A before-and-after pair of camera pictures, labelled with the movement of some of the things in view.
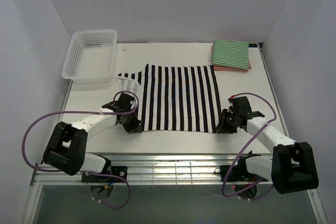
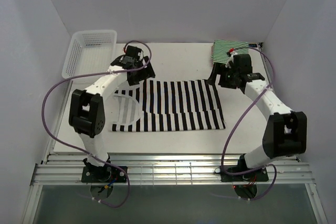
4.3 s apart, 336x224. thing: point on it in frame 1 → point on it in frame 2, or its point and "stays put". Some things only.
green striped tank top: x=230 y=54 stays put
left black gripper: x=135 y=126 → x=147 y=73
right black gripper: x=222 y=128 → x=217 y=69
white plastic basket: x=91 y=56 stays put
